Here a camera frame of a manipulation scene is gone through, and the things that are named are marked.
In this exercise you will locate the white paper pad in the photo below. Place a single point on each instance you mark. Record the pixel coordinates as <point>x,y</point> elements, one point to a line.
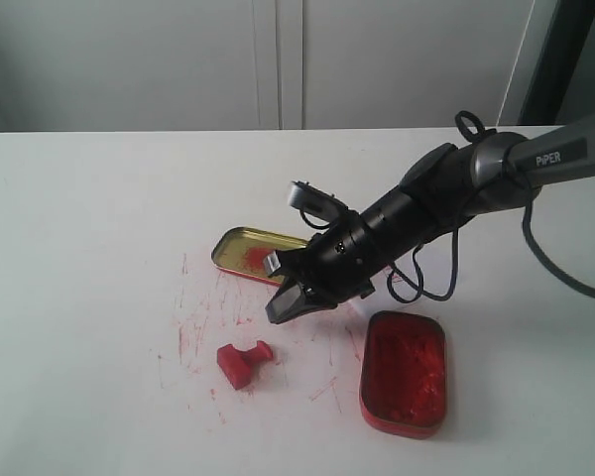
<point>381,299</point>

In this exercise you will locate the red rubber stamp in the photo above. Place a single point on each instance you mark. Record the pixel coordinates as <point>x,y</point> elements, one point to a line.
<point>240,366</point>

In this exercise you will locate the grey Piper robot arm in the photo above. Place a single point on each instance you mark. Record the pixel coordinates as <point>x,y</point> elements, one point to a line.
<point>439,194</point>

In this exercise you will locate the red ink tin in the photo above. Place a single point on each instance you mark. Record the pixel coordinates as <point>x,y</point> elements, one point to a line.
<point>403,385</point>

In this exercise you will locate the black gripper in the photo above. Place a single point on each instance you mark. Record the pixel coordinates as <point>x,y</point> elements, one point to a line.
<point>338,262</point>

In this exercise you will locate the white cabinet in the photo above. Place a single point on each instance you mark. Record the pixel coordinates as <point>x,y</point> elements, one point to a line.
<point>264,65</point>

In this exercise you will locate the gold tin lid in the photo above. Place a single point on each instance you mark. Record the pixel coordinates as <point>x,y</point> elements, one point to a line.
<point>241,251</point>

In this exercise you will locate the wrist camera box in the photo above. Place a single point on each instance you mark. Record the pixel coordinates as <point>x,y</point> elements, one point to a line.
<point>311,201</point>

